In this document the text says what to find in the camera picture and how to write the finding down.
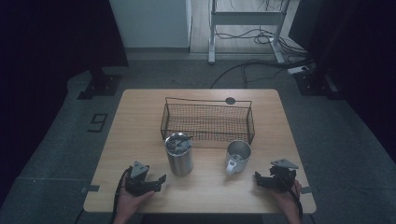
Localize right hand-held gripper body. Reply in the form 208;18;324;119
268;158;300;192

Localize person's left hand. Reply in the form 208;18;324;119
116;175;156;217

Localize dark curtain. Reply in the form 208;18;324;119
288;0;396;162
0;0;130;200

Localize white desk frame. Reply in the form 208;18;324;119
207;0;295;65

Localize person's right hand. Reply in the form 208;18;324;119
270;179;303;217

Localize left hand-held gripper black cable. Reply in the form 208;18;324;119
109;167;133;224

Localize hand-held gripper black cable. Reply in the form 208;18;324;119
274;169;304;220
109;167;133;224

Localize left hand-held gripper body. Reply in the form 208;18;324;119
124;160;158;197

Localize black floor cables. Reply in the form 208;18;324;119
209;26;316;90

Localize steel tumbler with lid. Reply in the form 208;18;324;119
163;132;194;177

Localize white cabinet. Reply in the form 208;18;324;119
108;0;192;49

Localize right hand-held gripper black cable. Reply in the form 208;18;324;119
274;169;304;220

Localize black wire mesh basket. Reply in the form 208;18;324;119
160;96;256;146

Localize white power strip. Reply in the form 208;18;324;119
287;64;310;76

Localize black stand base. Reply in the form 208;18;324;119
77;66;123;101
293;69;339;97

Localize steel mug with handle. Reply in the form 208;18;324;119
225;139;252;175

